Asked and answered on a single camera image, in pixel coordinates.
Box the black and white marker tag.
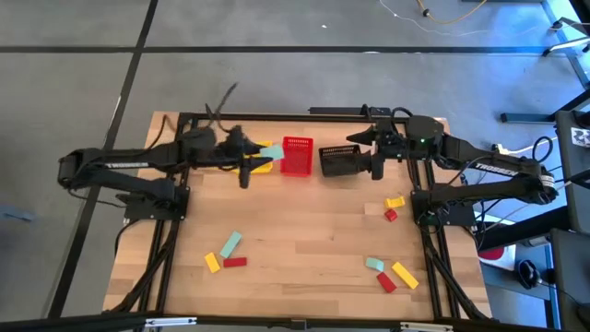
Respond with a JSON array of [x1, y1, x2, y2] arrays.
[[570, 126, 590, 148]]

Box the black plastic basket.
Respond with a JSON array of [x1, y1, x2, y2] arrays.
[[318, 144, 370, 178]]

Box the dark steel floor bar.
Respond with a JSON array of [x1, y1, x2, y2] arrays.
[[501, 87, 590, 125]]

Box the red plastic basket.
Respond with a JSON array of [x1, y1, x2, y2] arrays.
[[279, 136, 315, 178]]

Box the blue floor tape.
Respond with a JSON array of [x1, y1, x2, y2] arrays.
[[0, 204, 37, 223]]

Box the blue metal table frame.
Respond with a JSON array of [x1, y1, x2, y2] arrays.
[[460, 0, 590, 91]]

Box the black cabinet with marker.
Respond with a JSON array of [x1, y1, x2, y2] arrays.
[[555, 109, 590, 236]]

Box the yellow cable with black plug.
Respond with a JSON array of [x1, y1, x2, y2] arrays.
[[417, 0, 489, 25]]

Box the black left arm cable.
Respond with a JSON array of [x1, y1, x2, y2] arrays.
[[202, 81, 241, 135]]

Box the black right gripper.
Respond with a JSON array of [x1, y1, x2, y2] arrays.
[[346, 118, 409, 181]]

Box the yellow plastic basket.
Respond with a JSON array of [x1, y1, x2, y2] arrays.
[[231, 140, 276, 175]]

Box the thin white cable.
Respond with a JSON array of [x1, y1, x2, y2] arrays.
[[378, 0, 554, 38]]

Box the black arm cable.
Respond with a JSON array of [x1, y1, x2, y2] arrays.
[[531, 135, 555, 163], [202, 81, 241, 135]]

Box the red and white object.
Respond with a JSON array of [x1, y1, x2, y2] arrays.
[[478, 243, 517, 272]]

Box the plain black cabinet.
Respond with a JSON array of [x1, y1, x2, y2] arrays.
[[549, 229, 590, 332]]

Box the black flat bar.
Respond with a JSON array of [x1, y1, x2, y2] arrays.
[[308, 105, 393, 117]]

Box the silver frame bracket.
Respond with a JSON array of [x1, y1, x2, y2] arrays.
[[145, 316, 198, 328], [399, 321, 454, 332]]

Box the long teal block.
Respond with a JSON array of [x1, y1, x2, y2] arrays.
[[218, 230, 243, 260]]

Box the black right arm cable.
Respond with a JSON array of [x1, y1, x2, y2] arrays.
[[531, 135, 555, 163]]

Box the black headphones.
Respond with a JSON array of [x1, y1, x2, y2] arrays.
[[515, 258, 543, 291]]

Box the black frame crossbar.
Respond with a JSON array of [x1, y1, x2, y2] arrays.
[[0, 312, 590, 332]]

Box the black diagonal beam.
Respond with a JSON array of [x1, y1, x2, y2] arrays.
[[478, 205, 569, 253]]

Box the black cable bundle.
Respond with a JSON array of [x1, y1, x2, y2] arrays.
[[110, 220, 179, 314], [421, 228, 490, 320]]

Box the long yellow block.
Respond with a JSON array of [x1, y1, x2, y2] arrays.
[[391, 261, 420, 291]]

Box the short yellow block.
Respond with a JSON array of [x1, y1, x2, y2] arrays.
[[204, 251, 222, 274]]

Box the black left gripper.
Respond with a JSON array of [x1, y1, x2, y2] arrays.
[[216, 124, 275, 190]]

